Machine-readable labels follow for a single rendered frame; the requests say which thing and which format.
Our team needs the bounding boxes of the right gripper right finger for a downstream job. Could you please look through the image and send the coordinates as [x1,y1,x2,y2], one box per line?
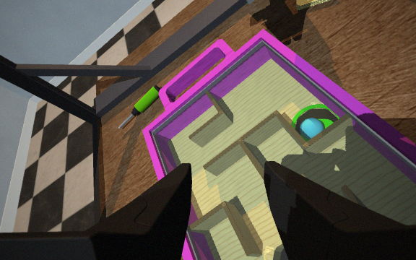
[264,161,416,260]

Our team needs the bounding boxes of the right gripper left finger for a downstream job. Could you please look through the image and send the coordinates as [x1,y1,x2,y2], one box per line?
[0,163,192,260]

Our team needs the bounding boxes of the green cylinder with dark grey end cap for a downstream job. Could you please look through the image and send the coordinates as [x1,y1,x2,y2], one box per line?
[118,85,160,129]

